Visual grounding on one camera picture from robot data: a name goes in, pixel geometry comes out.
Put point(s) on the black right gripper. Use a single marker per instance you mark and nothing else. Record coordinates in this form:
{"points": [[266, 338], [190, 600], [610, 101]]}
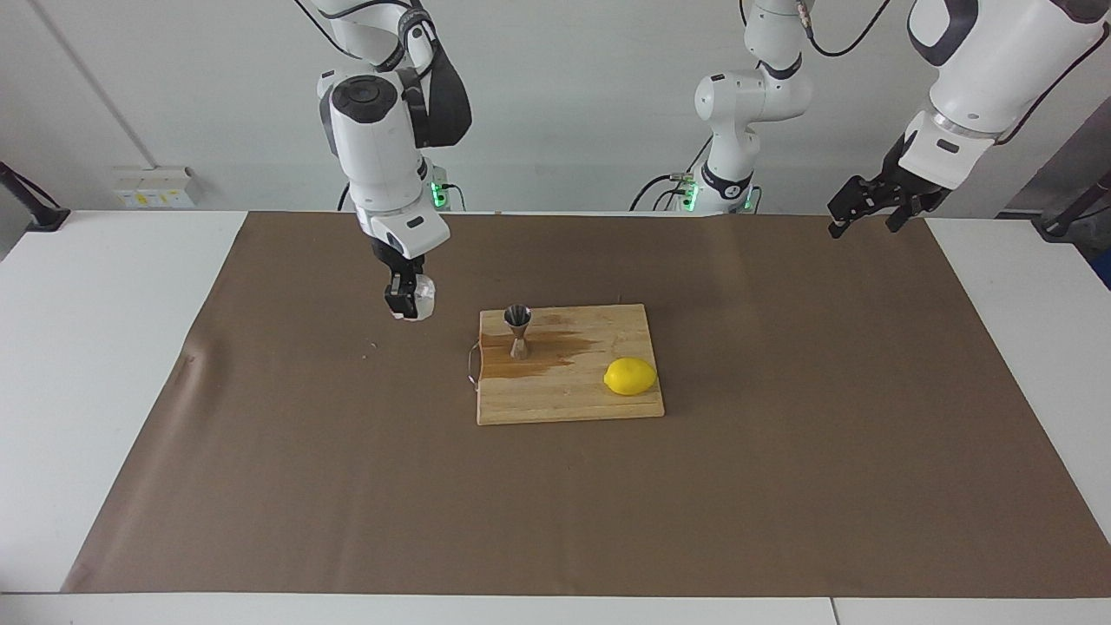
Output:
{"points": [[399, 260]]}

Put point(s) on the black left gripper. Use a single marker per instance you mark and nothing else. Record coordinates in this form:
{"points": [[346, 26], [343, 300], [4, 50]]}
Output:
{"points": [[903, 191]]}

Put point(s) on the steel double jigger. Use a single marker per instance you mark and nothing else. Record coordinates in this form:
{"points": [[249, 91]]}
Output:
{"points": [[518, 317]]}

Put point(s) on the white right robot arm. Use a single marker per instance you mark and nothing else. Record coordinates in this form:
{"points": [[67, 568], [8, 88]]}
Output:
{"points": [[378, 148]]}

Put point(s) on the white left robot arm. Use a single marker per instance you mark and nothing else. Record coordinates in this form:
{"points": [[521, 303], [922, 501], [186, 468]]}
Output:
{"points": [[998, 61]]}

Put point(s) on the dark grey background panel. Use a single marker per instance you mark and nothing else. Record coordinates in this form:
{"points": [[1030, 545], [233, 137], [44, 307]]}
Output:
{"points": [[1055, 165]]}

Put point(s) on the black clamp stand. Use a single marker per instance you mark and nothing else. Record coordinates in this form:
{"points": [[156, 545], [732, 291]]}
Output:
{"points": [[39, 213], [1063, 224]]}

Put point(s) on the wooden cutting board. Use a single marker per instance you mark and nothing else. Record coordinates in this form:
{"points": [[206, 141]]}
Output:
{"points": [[564, 399]]}

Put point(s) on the blue object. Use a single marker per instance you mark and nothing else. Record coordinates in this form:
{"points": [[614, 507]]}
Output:
{"points": [[1106, 271]]}

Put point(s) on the yellow lemon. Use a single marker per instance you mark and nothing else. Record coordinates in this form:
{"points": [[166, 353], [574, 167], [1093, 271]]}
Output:
{"points": [[630, 377]]}

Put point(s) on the brown paper table mat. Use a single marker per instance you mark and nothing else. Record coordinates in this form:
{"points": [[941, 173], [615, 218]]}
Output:
{"points": [[555, 503]]}

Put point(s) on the white wall socket panel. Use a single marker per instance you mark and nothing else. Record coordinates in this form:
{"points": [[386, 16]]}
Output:
{"points": [[154, 189]]}

